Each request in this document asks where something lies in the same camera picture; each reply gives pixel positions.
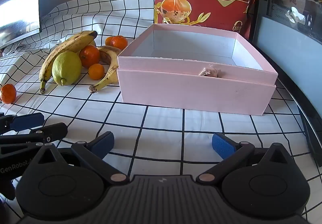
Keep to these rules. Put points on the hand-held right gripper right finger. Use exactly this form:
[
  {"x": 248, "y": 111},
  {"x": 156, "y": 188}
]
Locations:
[{"x": 222, "y": 146}]

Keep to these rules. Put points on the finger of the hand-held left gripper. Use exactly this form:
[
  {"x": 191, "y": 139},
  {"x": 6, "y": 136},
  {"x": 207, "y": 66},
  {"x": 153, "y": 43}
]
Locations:
[
  {"x": 27, "y": 121},
  {"x": 50, "y": 132}
]

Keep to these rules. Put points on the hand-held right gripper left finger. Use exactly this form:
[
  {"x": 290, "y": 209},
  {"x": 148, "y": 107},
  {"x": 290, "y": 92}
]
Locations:
[{"x": 103, "y": 144}]

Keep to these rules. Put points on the small orange tangerine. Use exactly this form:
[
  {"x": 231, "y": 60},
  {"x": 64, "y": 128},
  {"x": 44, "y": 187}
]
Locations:
[
  {"x": 7, "y": 93},
  {"x": 96, "y": 71}
]

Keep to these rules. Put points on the pink cardboard box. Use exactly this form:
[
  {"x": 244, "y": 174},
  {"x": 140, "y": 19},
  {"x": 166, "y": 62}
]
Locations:
[{"x": 188, "y": 93}]

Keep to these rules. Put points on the yellow-green lemon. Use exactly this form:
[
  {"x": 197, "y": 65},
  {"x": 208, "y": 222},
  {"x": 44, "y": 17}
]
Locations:
[{"x": 66, "y": 66}]

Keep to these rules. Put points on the large yellow banana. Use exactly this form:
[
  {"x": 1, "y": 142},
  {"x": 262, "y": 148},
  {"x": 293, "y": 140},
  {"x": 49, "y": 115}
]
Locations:
[{"x": 65, "y": 45}]

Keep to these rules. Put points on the large orange tangerine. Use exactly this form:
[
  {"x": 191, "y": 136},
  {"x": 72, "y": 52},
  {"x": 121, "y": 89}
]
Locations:
[{"x": 89, "y": 56}]

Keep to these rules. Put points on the small spotted banana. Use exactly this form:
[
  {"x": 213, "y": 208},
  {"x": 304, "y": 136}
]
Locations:
[{"x": 108, "y": 54}]

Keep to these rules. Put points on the checked white tablecloth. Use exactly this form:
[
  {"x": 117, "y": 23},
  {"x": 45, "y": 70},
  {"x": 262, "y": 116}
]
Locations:
[{"x": 163, "y": 125}]

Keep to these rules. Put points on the glass-sided computer case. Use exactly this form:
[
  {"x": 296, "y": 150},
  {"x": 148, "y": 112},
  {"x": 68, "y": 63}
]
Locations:
[{"x": 289, "y": 37}]

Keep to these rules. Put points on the red snack bag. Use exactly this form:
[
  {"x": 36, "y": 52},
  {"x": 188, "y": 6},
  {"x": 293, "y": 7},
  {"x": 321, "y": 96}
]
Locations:
[{"x": 226, "y": 7}]

